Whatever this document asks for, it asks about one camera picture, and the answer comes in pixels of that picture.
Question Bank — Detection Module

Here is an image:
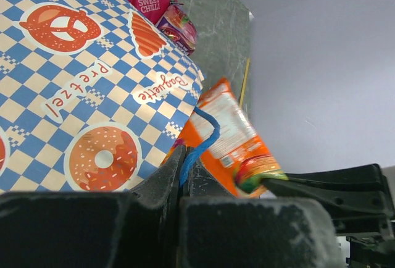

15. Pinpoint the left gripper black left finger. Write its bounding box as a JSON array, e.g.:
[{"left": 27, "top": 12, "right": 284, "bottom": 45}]
[{"left": 1, "top": 146, "right": 185, "bottom": 267}]

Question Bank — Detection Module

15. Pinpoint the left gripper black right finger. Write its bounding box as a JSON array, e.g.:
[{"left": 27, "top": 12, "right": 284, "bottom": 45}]
[{"left": 180, "top": 162, "right": 344, "bottom": 267}]

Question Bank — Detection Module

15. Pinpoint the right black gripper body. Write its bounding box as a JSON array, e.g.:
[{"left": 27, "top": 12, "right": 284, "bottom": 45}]
[{"left": 335, "top": 215, "right": 394, "bottom": 267}]

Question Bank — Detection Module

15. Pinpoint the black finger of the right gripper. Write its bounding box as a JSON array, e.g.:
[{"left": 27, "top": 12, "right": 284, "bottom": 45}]
[{"left": 262, "top": 164, "right": 394, "bottom": 228}]

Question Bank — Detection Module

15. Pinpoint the orange snack packet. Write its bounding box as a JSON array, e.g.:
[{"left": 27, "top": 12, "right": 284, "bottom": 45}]
[{"left": 160, "top": 77, "right": 289, "bottom": 199}]

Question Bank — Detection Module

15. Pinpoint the checkered paper bag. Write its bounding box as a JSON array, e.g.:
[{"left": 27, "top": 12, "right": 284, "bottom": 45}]
[{"left": 1, "top": 0, "right": 204, "bottom": 192}]

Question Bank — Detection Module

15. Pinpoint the small colourful candy packet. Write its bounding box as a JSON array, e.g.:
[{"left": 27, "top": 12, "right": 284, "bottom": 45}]
[{"left": 156, "top": 0, "right": 198, "bottom": 56}]

